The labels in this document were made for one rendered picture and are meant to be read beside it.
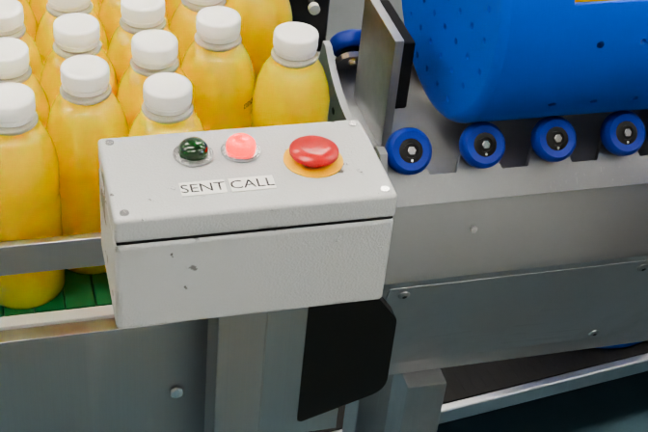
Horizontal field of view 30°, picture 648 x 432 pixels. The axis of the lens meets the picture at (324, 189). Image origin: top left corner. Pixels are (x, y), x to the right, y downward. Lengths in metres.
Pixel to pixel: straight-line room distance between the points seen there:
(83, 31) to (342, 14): 2.40
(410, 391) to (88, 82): 0.59
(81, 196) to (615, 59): 0.49
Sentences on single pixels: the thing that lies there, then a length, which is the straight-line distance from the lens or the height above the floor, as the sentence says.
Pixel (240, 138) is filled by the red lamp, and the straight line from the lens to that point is 0.88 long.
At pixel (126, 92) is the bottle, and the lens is 1.04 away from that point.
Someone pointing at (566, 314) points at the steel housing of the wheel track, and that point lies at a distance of 1.38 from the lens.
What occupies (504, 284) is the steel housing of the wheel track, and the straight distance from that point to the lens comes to 1.27.
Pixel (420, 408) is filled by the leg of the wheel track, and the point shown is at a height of 0.59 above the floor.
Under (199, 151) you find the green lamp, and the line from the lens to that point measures 0.87.
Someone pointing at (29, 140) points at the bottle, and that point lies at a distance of 0.96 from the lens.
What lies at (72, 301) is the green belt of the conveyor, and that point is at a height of 0.90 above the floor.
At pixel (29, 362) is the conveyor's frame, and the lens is 1.05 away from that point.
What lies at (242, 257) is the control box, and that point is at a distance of 0.86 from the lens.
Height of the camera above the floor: 1.61
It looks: 36 degrees down
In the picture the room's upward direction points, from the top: 6 degrees clockwise
